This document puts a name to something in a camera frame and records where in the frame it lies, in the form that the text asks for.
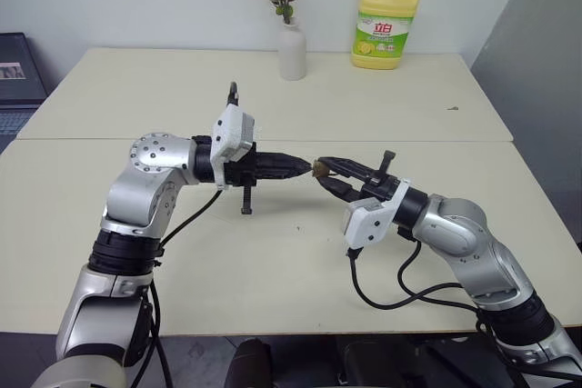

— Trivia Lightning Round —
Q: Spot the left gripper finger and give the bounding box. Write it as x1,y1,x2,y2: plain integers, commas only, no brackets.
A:
256,165,310,181
256,151,311,171

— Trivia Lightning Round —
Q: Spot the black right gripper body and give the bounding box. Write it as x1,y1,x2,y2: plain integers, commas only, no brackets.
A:
360,150,406,203

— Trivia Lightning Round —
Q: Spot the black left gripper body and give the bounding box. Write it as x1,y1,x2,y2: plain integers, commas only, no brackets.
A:
225,142,259,216

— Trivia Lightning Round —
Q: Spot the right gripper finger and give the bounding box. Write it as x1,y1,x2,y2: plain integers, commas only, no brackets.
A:
318,155,376,183
317,175,366,203

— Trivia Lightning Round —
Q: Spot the white ceramic vase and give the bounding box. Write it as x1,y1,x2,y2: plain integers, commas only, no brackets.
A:
277,23,308,82

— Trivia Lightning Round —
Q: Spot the yellow detergent pump bottle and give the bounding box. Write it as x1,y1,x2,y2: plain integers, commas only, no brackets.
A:
349,0,424,73

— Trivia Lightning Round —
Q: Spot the grey partition panel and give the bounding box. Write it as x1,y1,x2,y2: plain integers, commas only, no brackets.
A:
469,0,582,246

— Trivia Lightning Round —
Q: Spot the dark rounded shape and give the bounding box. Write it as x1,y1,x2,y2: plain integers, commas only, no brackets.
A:
226,337,275,388

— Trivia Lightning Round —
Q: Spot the dark open laptop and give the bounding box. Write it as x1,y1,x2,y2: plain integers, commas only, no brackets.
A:
0,32,49,154

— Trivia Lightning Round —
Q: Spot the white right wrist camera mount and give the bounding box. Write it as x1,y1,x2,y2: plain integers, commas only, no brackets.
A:
343,178,413,249

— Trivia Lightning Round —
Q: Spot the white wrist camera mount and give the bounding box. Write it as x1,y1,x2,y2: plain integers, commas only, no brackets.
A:
209,104,256,191
343,178,413,249

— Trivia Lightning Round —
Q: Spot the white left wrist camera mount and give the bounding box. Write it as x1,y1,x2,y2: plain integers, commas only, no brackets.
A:
209,104,256,191

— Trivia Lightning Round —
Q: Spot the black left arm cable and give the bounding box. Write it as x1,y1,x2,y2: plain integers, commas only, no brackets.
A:
148,186,226,388

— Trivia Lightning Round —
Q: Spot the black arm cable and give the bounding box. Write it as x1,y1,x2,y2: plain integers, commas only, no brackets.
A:
396,226,486,316
148,186,226,388

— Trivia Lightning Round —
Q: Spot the black right camera cable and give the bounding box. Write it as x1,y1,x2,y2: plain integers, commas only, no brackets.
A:
346,245,483,316

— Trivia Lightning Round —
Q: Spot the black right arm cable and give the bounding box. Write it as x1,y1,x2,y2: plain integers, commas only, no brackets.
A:
396,226,486,316

